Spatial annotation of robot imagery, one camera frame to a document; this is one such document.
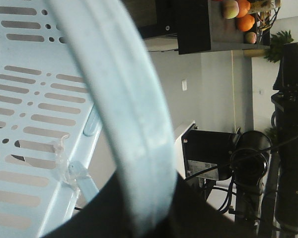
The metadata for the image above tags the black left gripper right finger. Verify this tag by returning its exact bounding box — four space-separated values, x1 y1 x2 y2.
161 175 256 238

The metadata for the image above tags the black robot head camera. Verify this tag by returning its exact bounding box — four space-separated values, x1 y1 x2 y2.
183 130 272 186

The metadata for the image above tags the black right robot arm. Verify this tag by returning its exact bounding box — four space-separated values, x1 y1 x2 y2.
271 43 298 234

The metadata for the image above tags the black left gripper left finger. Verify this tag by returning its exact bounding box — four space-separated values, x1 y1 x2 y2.
44 173 134 238

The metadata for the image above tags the light blue plastic basket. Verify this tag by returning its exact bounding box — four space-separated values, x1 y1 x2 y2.
0 0 177 238

